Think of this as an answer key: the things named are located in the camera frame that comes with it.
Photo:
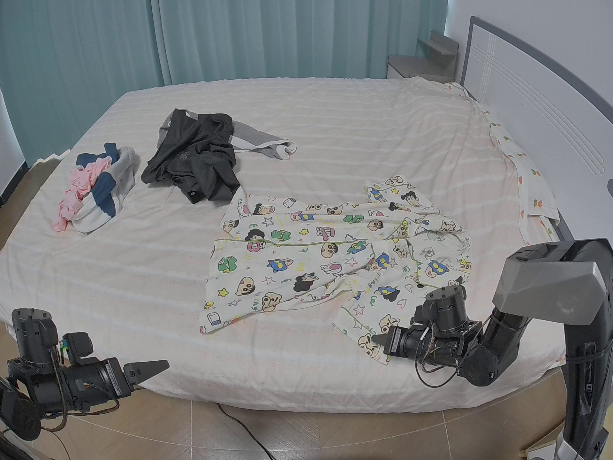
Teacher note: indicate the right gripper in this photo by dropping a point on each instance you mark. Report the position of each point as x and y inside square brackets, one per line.
[407, 343]

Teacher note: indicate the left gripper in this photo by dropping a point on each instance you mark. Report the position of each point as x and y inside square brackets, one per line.
[96, 379]

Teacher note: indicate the white printed pyjama top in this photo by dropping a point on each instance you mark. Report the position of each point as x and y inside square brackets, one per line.
[268, 266]

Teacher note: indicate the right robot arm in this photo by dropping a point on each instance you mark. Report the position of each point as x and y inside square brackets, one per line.
[550, 281]

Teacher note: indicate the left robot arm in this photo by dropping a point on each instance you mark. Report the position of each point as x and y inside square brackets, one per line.
[33, 338]

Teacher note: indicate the white and blue sweater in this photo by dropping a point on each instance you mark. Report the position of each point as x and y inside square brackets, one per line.
[96, 213]

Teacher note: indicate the pink garment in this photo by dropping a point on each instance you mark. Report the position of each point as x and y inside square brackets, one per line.
[81, 187]

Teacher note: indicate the black garment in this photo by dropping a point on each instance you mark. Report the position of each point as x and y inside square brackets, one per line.
[191, 161]

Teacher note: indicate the white printed pillow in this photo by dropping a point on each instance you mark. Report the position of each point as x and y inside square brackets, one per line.
[527, 180]

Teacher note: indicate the bed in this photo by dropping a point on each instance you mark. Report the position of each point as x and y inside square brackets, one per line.
[335, 127]

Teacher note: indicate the grey garment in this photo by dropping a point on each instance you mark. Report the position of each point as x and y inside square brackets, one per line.
[258, 139]

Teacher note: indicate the grey bedside table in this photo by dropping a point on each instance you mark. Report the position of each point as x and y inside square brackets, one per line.
[407, 67]

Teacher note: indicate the blue-green curtain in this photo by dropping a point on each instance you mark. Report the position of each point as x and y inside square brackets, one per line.
[86, 41]
[287, 22]

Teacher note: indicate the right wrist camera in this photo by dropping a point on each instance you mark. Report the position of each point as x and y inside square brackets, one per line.
[419, 316]

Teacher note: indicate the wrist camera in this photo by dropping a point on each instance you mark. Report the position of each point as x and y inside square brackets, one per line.
[77, 348]
[419, 316]

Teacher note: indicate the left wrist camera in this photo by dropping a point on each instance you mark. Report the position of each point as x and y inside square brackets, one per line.
[77, 348]

